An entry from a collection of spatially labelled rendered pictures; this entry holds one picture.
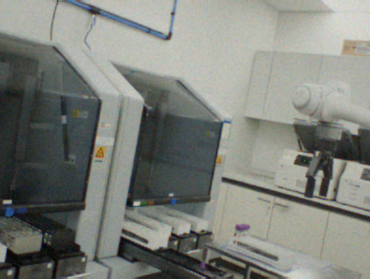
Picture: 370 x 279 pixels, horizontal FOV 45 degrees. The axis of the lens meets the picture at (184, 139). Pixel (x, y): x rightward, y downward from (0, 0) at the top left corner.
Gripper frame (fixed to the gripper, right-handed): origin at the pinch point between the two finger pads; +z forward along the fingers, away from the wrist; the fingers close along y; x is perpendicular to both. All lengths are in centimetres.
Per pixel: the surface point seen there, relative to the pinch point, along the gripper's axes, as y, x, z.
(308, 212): 219, 86, 45
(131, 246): -17, 69, 41
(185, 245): 18, 66, 43
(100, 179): -36, 75, 12
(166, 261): -17, 49, 40
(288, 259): 25.5, 16.1, 34.2
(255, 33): 241, 187, -114
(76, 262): -49, 66, 42
